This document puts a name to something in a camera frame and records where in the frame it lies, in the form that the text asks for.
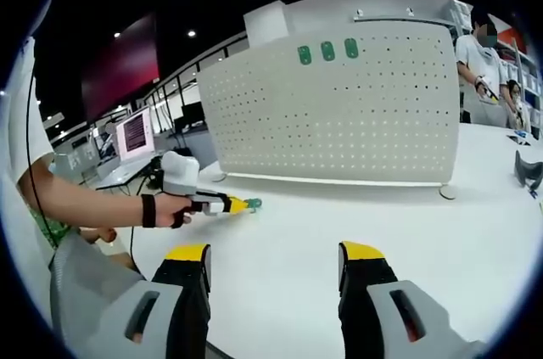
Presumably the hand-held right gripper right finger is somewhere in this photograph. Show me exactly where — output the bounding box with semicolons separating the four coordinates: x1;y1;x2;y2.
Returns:
338;241;484;359

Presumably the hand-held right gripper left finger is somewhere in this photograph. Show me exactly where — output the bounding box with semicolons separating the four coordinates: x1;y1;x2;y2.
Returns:
84;243;212;359

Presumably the white perforated mounting plate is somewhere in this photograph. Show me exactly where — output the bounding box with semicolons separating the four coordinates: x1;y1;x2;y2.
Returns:
197;21;462;201

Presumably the person's left hand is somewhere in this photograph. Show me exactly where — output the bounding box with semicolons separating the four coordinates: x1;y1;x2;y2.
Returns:
153;193;194;228

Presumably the grey desk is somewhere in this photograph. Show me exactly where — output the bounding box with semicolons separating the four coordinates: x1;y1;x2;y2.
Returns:
95;159;160;190

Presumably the pink-screen monitor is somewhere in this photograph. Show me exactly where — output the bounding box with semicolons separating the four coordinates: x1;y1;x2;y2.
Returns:
115;104;156;164

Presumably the person's white shirt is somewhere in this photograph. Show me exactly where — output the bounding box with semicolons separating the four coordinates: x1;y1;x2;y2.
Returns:
0;34;59;250

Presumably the black curved device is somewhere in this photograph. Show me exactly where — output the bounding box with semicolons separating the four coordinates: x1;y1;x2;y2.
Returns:
513;149;543;191

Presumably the grey metal shelf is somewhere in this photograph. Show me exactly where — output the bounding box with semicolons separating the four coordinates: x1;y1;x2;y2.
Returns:
352;14;446;25

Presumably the shelf with storage boxes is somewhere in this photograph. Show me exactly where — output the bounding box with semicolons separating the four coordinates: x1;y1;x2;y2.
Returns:
449;0;543;139

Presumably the black wrist strap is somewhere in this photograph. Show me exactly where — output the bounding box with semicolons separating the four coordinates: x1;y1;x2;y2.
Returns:
141;194;157;229

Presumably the black cable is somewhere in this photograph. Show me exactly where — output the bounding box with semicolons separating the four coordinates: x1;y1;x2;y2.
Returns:
24;57;60;252
126;225;142;273

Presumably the dark red wall screen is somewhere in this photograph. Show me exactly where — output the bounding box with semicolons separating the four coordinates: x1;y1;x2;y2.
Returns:
80;13;163;122

